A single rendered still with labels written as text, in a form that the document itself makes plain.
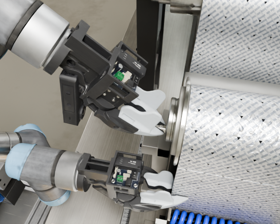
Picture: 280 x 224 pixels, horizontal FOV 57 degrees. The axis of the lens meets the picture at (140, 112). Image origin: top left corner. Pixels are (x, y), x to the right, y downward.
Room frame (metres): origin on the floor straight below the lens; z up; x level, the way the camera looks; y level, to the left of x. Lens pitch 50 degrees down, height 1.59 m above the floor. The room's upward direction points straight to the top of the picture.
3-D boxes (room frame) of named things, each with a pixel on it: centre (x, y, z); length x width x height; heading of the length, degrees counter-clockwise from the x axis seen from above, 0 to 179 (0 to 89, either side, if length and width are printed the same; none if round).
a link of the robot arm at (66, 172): (0.24, 0.13, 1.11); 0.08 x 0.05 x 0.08; 168
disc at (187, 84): (0.26, -0.07, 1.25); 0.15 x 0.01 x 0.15; 168
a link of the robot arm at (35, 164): (0.26, 0.21, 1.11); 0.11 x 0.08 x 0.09; 78
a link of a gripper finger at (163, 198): (0.19, -0.05, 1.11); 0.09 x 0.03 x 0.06; 77
